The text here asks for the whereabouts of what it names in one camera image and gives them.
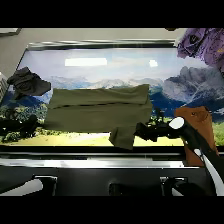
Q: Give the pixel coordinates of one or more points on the silver frame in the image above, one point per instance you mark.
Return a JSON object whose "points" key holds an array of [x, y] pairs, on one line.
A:
{"points": [[100, 162]]}

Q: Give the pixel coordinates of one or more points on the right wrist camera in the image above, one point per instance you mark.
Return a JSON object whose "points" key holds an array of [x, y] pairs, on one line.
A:
{"points": [[159, 116]]}

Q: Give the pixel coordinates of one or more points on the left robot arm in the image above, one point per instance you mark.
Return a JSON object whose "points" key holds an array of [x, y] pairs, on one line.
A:
{"points": [[18, 127]]}

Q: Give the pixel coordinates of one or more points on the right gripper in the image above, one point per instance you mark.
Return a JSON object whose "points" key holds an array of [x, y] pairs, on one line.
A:
{"points": [[146, 131]]}

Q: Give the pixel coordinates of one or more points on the dark grey garment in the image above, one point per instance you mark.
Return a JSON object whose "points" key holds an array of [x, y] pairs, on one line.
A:
{"points": [[28, 83]]}

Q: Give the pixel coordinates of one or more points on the brown garment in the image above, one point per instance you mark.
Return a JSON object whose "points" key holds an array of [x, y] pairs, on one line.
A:
{"points": [[196, 118]]}

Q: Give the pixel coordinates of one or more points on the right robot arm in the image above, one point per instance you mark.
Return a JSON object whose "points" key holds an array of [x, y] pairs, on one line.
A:
{"points": [[195, 136]]}

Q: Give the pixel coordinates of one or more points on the olive green garment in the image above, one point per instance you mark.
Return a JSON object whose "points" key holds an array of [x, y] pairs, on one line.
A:
{"points": [[100, 111]]}

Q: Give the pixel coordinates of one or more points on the purple printed garment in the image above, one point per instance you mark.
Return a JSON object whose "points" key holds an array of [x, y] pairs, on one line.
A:
{"points": [[205, 45]]}

